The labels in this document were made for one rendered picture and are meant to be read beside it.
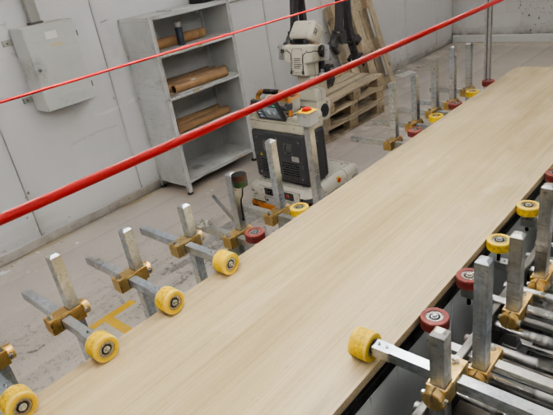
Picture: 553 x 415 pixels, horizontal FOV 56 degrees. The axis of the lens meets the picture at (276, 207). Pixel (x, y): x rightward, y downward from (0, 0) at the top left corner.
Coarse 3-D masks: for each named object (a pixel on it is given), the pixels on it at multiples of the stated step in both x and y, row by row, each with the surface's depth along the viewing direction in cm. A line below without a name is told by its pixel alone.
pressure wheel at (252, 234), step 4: (252, 228) 210; (256, 228) 209; (260, 228) 209; (244, 232) 208; (248, 232) 207; (252, 232) 207; (256, 232) 206; (260, 232) 206; (264, 232) 207; (248, 236) 204; (252, 236) 204; (256, 236) 204; (260, 236) 204; (264, 236) 207; (248, 240) 206; (252, 240) 204; (256, 240) 204; (260, 240) 205
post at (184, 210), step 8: (184, 208) 192; (184, 216) 193; (192, 216) 195; (184, 224) 195; (192, 224) 196; (184, 232) 198; (192, 232) 197; (192, 256) 202; (192, 264) 204; (200, 264) 203; (200, 272) 204; (200, 280) 205
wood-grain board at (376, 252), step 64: (448, 128) 279; (512, 128) 266; (384, 192) 223; (448, 192) 214; (512, 192) 206; (256, 256) 191; (320, 256) 185; (384, 256) 179; (448, 256) 173; (192, 320) 162; (256, 320) 158; (320, 320) 153; (384, 320) 149; (64, 384) 145; (128, 384) 142; (192, 384) 138; (256, 384) 135; (320, 384) 131
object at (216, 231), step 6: (198, 222) 232; (198, 228) 231; (204, 228) 228; (210, 228) 225; (216, 228) 224; (222, 228) 224; (210, 234) 227; (216, 234) 223; (222, 234) 220; (240, 240) 213; (246, 246) 212; (252, 246) 209
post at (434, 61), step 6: (432, 60) 317; (438, 60) 317; (432, 66) 318; (438, 66) 319; (432, 72) 320; (438, 72) 320; (432, 78) 322; (438, 78) 322; (432, 84) 323; (438, 84) 323; (432, 90) 325; (438, 90) 325; (432, 96) 327; (438, 96) 327; (432, 102) 328; (438, 102) 328
